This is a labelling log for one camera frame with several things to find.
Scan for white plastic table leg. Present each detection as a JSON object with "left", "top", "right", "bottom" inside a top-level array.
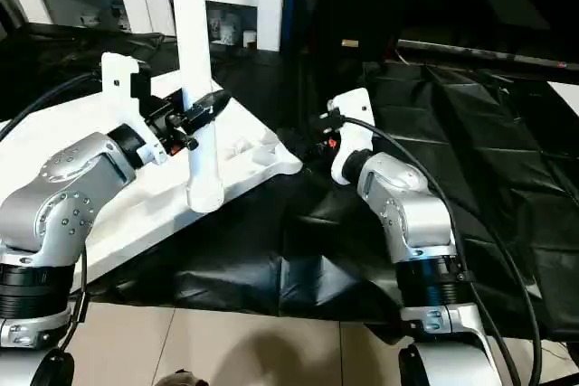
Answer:
[{"left": 169, "top": 0, "right": 226, "bottom": 214}]

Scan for white plastic table top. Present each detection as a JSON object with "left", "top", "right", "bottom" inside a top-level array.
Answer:
[{"left": 0, "top": 71, "right": 303, "bottom": 284}]

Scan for black mat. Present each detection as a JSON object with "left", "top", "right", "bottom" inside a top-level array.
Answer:
[{"left": 0, "top": 19, "right": 579, "bottom": 346}]

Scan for blue upright panel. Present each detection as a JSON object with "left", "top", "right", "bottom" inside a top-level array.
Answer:
[{"left": 281, "top": 0, "right": 303, "bottom": 53}]

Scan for long metal rod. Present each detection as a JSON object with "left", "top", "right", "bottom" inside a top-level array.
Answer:
[{"left": 396, "top": 39, "right": 579, "bottom": 71}]

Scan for white sheet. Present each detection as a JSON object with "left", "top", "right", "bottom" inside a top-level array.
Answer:
[{"left": 546, "top": 80, "right": 579, "bottom": 117}]

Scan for brown round object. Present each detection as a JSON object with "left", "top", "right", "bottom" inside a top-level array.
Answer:
[{"left": 159, "top": 369, "right": 210, "bottom": 386}]

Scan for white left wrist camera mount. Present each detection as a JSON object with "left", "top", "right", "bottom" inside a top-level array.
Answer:
[{"left": 99, "top": 51, "right": 167, "bottom": 166}]

